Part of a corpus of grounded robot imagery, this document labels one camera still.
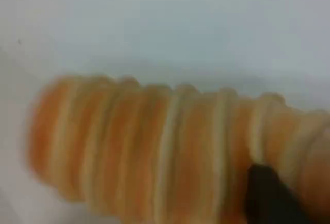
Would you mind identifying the long striped bread roll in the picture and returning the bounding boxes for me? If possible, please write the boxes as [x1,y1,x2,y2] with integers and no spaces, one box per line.
[27,74,330,224]

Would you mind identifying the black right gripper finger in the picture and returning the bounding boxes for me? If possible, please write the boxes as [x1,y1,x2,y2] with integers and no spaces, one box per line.
[244,164,314,224]

